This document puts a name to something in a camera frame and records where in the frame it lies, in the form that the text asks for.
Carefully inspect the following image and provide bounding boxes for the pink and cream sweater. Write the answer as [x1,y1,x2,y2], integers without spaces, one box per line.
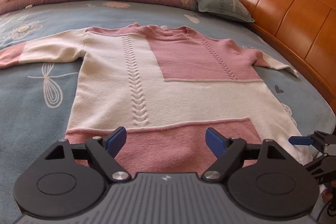
[1,24,312,173]

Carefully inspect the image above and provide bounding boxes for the person's right hand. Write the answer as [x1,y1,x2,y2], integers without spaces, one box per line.
[321,180,336,203]

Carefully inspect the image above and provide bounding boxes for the teal floral bed sheet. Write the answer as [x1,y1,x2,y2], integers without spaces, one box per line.
[1,1,335,223]

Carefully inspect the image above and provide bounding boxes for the wooden headboard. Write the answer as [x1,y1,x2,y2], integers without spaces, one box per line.
[239,0,335,109]

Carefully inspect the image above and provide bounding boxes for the teal flowers pillow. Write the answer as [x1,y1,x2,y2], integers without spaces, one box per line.
[196,0,255,23]

